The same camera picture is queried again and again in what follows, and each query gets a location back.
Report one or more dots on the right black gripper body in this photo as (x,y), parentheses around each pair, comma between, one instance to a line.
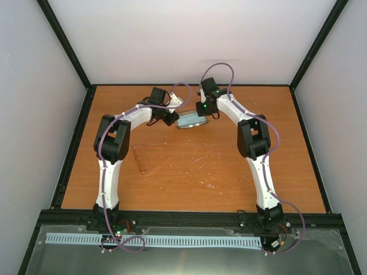
(206,110)

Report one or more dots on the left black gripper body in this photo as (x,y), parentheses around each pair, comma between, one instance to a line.
(166,120)

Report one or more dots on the brown fabric sunglasses pouch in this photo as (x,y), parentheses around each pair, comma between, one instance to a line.
(186,113)

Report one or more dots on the light blue cleaning cloth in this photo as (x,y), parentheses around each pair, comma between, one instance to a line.
(191,120)

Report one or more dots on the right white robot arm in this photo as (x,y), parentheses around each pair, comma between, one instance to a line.
(253,143)

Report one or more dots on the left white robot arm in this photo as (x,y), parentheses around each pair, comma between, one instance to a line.
(112,143)

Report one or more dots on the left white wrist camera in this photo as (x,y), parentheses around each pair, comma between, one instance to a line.
(174,102)

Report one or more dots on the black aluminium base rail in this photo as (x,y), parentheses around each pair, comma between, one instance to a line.
(244,223)

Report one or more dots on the black left frame post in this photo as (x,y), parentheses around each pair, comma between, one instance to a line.
(64,41)

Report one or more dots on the black frame post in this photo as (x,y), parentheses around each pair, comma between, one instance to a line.
(64,41)
(322,35)

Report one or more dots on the light blue slotted cable duct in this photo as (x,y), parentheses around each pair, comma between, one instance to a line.
(155,241)

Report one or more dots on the black right frame post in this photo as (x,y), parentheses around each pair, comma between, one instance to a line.
(322,35)

